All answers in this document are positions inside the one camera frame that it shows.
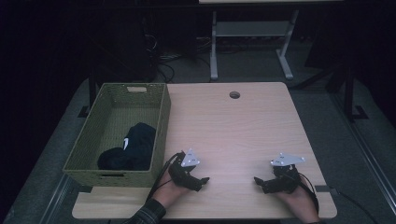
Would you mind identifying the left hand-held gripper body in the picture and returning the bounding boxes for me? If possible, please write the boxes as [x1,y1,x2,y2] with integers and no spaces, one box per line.
[168,147,202,189]

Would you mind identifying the white metal table frame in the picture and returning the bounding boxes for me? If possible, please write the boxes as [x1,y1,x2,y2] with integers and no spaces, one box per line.
[209,9,300,82]

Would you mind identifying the green woven basket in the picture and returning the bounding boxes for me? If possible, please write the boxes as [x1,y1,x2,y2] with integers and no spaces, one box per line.
[63,82,172,189]

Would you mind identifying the dark navy garment white print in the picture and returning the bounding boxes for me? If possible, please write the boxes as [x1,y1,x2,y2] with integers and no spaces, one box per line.
[96,121,157,172]

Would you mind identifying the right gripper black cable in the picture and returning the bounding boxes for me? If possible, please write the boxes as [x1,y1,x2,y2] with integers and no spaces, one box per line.
[297,172,375,224]

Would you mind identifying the black metal frame post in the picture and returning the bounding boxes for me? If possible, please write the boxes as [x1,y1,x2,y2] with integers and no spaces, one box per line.
[343,60,370,123]
[78,60,98,119]

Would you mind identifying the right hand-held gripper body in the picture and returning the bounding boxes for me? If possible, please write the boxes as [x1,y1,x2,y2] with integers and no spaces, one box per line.
[266,151,306,194]

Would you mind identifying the tangle of floor cables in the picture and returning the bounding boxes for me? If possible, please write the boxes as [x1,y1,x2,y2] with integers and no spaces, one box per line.
[142,33,213,84]

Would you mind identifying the metal floor rail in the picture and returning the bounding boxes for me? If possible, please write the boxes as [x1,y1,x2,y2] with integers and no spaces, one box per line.
[330,92,396,216]
[38,174,73,224]

